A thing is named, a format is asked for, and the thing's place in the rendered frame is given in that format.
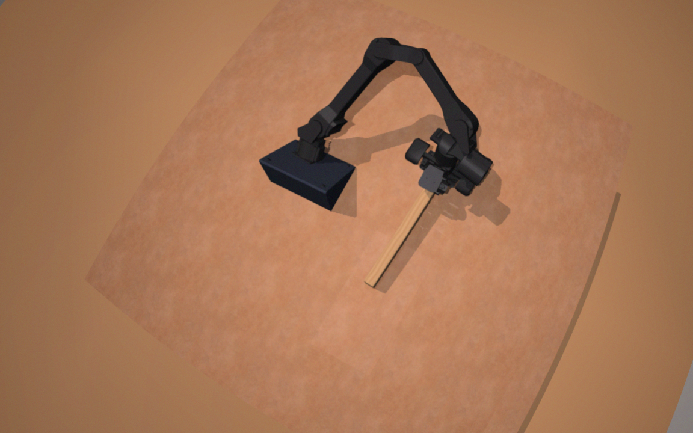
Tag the brown wooden board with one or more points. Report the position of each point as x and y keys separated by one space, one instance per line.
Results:
x=399 y=237

